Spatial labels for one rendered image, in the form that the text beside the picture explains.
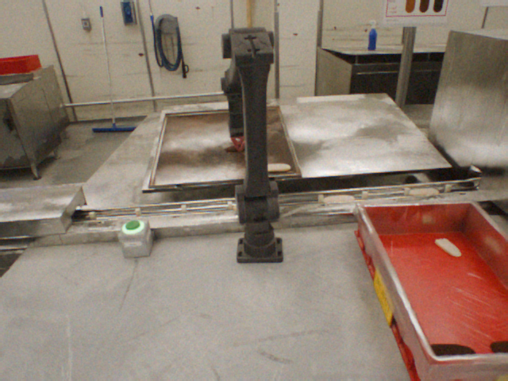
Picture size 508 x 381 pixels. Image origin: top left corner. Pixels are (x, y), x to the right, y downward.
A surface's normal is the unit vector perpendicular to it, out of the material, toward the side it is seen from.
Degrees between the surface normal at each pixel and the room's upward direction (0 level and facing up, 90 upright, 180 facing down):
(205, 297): 0
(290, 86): 90
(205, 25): 90
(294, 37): 90
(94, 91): 90
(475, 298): 0
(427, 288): 0
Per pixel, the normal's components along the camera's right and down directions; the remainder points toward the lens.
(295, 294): -0.04, -0.86
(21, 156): 0.07, 0.50
